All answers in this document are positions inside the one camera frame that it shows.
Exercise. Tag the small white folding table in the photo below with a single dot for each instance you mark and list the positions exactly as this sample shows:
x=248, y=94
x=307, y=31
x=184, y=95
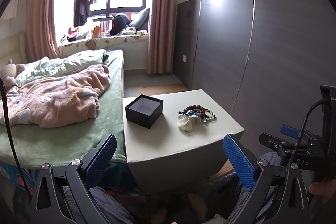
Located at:
x=102, y=19

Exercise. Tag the person's left leg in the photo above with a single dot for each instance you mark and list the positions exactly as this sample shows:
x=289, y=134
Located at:
x=113, y=208

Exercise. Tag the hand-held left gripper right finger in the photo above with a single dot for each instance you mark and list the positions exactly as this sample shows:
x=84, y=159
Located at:
x=240, y=161

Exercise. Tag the black jewelry box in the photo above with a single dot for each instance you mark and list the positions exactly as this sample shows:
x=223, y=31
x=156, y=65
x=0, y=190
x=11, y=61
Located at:
x=141, y=121

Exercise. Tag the person's right leg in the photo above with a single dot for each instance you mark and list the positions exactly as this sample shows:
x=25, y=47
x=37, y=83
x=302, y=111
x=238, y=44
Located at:
x=197, y=203

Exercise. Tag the floral white pillow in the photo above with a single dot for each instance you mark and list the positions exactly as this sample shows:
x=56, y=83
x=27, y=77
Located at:
x=52, y=66

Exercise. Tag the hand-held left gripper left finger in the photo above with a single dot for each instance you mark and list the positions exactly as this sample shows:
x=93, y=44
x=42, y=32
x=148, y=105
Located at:
x=101, y=161

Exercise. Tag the beige plush toy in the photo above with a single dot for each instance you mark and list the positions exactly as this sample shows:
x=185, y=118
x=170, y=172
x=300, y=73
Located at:
x=8, y=71

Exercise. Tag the grey wardrobe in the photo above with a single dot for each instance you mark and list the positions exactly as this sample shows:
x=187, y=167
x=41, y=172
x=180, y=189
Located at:
x=275, y=56

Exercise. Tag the pile of colourful clothes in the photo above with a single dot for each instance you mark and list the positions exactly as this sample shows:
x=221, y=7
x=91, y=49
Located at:
x=76, y=33

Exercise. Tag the pink curtain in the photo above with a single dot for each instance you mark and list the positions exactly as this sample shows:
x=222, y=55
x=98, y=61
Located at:
x=160, y=16
x=42, y=16

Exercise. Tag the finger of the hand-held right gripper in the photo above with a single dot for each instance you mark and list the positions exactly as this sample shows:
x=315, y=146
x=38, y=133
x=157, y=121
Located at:
x=288, y=130
x=270, y=142

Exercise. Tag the pink fleece blanket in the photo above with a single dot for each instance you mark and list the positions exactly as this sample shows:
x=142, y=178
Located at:
x=65, y=98

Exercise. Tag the person's leg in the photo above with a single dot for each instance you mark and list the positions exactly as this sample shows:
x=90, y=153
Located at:
x=113, y=208
x=197, y=203

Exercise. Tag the white wall socket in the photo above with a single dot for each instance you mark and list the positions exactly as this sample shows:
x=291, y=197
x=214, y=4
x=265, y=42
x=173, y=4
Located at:
x=184, y=58

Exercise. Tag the white flower ornament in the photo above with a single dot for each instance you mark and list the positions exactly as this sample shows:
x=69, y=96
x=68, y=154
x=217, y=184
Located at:
x=186, y=124

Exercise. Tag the person's right hand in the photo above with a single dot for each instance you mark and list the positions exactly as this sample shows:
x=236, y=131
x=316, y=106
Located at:
x=323, y=191

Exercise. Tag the white side table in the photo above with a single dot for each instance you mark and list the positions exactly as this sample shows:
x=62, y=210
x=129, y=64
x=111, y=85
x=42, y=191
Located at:
x=162, y=145

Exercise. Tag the green bed sheet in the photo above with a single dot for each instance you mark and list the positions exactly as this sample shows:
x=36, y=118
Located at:
x=65, y=142

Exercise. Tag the printed bed skirt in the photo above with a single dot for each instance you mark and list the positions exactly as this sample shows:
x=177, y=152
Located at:
x=15, y=174

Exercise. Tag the patterned window seat cushion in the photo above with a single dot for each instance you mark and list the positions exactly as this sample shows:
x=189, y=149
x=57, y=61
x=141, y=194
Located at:
x=105, y=43

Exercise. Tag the grey pillow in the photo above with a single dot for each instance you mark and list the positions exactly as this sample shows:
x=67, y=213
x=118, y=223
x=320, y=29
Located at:
x=141, y=19

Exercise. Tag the flat cardboard sheet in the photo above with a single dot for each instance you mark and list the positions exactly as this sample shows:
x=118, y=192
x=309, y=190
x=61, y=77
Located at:
x=162, y=87

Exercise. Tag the black bag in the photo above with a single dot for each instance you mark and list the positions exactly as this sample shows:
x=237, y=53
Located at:
x=119, y=24

